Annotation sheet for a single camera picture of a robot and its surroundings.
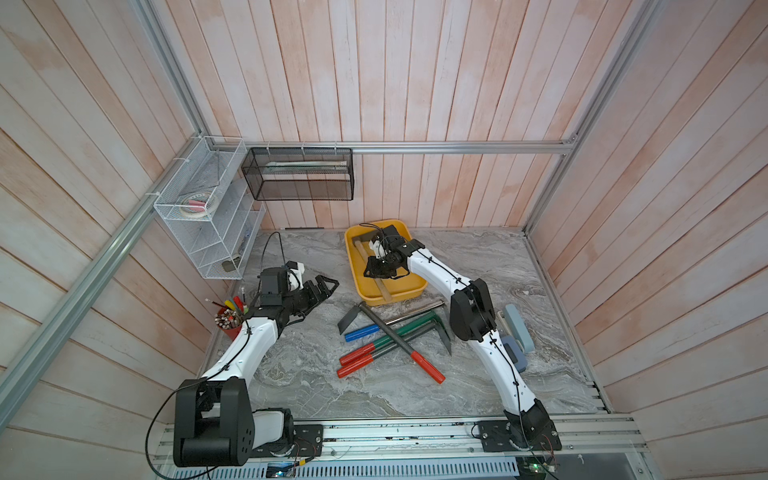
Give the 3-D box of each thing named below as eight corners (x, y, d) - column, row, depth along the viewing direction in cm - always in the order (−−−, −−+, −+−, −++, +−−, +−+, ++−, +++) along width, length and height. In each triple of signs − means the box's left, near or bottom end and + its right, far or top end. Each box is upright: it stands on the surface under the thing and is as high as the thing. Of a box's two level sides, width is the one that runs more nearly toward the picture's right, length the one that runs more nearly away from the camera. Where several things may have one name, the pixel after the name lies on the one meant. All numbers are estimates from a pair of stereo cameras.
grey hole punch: (518, 354, 90) (525, 347, 85) (497, 314, 99) (503, 305, 94) (528, 352, 90) (536, 344, 86) (507, 312, 99) (513, 303, 95)
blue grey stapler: (515, 374, 86) (521, 369, 82) (497, 342, 92) (501, 336, 89) (526, 370, 87) (533, 365, 83) (507, 339, 93) (513, 332, 89)
